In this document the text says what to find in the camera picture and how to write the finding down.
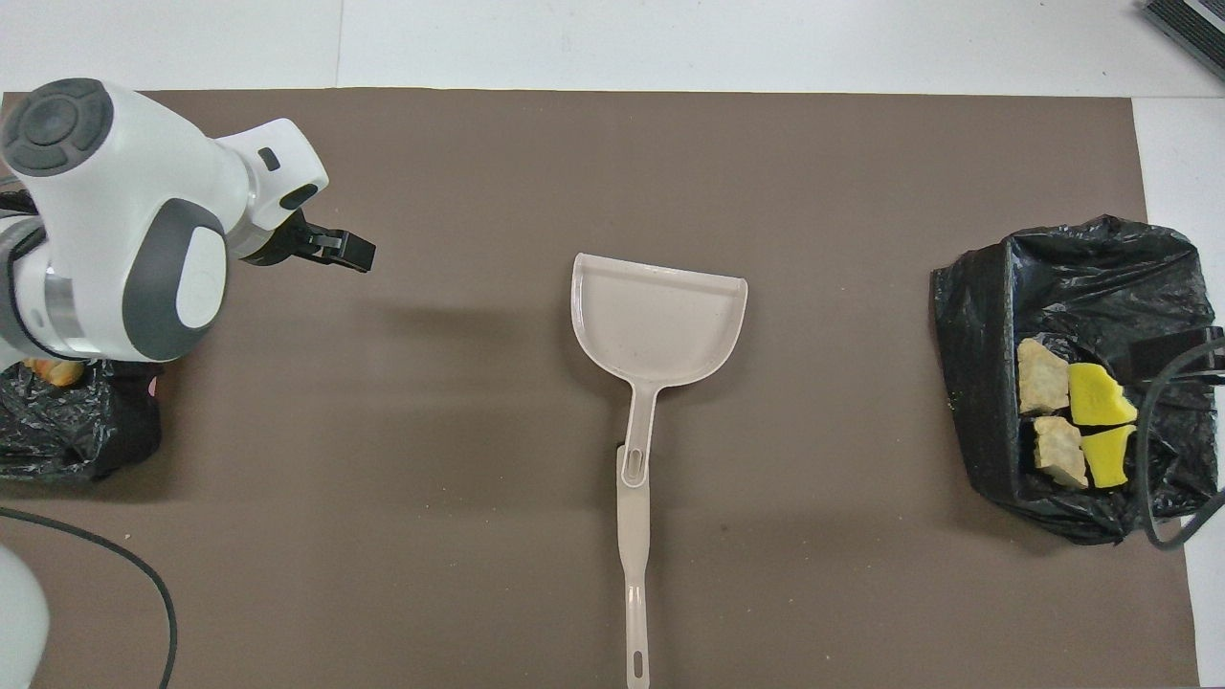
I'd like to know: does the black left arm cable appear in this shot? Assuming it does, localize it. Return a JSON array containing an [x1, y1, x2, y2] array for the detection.
[[0, 505, 180, 689]]

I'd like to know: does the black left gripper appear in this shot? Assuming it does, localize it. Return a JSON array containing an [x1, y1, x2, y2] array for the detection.
[[247, 209, 377, 275]]

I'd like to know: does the grey ribbed object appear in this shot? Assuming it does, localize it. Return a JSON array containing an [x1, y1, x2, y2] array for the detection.
[[1141, 0, 1225, 82]]

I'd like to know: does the brown table mat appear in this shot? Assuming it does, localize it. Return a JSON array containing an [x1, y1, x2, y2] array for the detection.
[[0, 89, 1200, 689]]

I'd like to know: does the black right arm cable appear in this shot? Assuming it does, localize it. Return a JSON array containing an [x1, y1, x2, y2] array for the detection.
[[1134, 330, 1225, 551]]

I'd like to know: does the croissant bread piece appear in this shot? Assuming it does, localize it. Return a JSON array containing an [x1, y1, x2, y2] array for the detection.
[[1015, 337, 1072, 416], [21, 358, 87, 388], [1032, 414, 1090, 490]]

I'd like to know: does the black trash bag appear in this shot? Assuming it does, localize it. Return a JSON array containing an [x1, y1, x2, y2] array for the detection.
[[930, 214, 1221, 546], [0, 191, 164, 482]]

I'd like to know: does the beige hand brush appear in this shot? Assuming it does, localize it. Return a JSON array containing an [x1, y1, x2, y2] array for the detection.
[[616, 444, 653, 689]]

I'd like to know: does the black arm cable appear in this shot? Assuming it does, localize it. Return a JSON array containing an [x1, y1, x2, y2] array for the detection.
[[1134, 330, 1225, 551], [0, 505, 180, 689]]

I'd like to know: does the beige plastic dustpan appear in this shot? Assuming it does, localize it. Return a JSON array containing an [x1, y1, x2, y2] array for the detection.
[[570, 252, 749, 488]]

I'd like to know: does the yellow green sponge piece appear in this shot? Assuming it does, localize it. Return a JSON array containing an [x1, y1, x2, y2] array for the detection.
[[1067, 362, 1140, 428]]

